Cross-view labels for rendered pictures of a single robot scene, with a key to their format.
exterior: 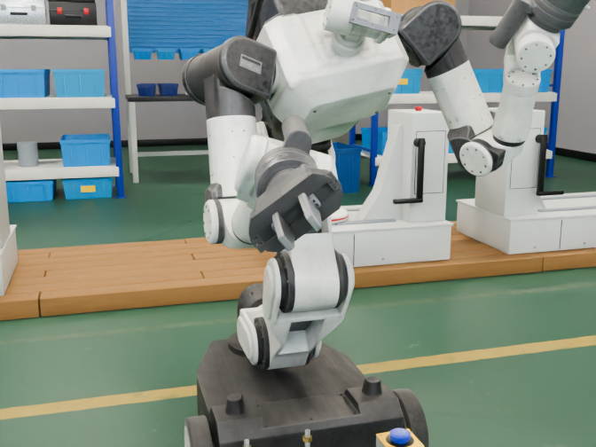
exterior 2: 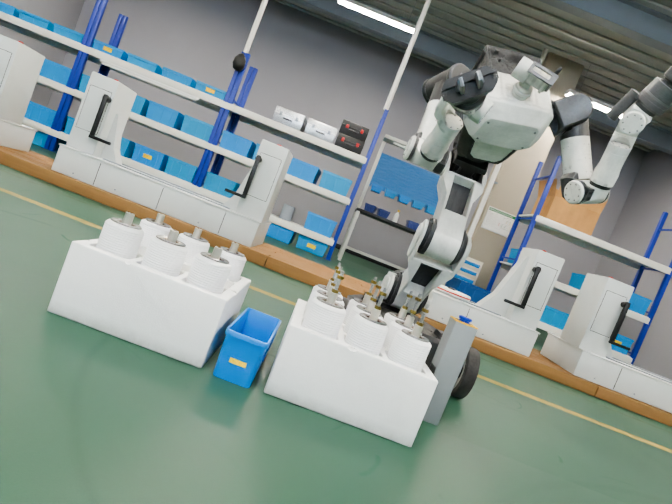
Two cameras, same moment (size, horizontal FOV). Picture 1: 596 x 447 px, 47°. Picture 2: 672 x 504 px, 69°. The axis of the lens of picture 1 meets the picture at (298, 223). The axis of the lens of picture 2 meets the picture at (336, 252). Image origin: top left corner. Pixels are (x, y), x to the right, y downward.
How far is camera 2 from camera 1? 0.66 m
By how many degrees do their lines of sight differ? 17
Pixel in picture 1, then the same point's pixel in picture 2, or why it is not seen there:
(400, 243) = (498, 329)
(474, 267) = (544, 368)
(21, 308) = (256, 256)
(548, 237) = (607, 376)
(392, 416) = not seen: hidden behind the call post
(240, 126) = not seen: hidden behind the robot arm
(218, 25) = (429, 190)
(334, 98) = (502, 119)
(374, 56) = (534, 105)
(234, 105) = not seen: hidden behind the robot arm
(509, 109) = (605, 161)
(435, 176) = (539, 297)
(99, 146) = (329, 224)
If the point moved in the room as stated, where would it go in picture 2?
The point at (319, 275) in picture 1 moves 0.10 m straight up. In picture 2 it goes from (450, 235) to (461, 209)
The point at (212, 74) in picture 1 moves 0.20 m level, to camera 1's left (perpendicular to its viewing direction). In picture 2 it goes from (441, 79) to (383, 62)
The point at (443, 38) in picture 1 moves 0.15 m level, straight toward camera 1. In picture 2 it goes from (578, 115) to (579, 96)
